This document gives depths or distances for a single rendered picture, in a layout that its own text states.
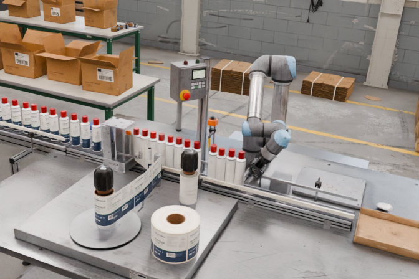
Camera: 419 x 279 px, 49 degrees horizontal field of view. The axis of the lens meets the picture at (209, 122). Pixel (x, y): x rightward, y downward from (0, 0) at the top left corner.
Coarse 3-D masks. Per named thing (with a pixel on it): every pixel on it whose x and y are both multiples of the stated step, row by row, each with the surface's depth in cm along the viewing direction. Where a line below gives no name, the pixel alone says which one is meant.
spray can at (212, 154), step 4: (212, 144) 240; (212, 148) 239; (216, 148) 240; (212, 152) 240; (216, 152) 241; (208, 156) 241; (212, 156) 240; (208, 160) 242; (212, 160) 240; (208, 164) 243; (212, 164) 241; (208, 168) 243; (212, 168) 242; (208, 172) 244; (212, 172) 243; (208, 176) 245; (212, 176) 244
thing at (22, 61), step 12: (0, 36) 411; (12, 36) 425; (24, 36) 438; (36, 36) 435; (12, 48) 408; (24, 48) 399; (36, 48) 434; (12, 60) 415; (24, 60) 410; (36, 60) 409; (12, 72) 420; (24, 72) 415; (36, 72) 414
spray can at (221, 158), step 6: (222, 150) 235; (216, 156) 238; (222, 156) 237; (216, 162) 239; (222, 162) 237; (216, 168) 240; (222, 168) 239; (216, 174) 241; (222, 174) 240; (222, 180) 242
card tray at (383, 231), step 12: (360, 216) 232; (372, 216) 232; (384, 216) 230; (396, 216) 227; (360, 228) 222; (372, 228) 223; (384, 228) 223; (396, 228) 224; (408, 228) 224; (360, 240) 211; (372, 240) 209; (384, 240) 214; (396, 240) 215; (408, 240) 215; (396, 252) 206; (408, 252) 204
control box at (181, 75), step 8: (176, 64) 234; (192, 64) 236; (200, 64) 237; (176, 72) 233; (184, 72) 232; (176, 80) 234; (184, 80) 234; (192, 80) 236; (200, 80) 239; (176, 88) 236; (184, 88) 235; (200, 88) 241; (176, 96) 237; (192, 96) 240; (200, 96) 243
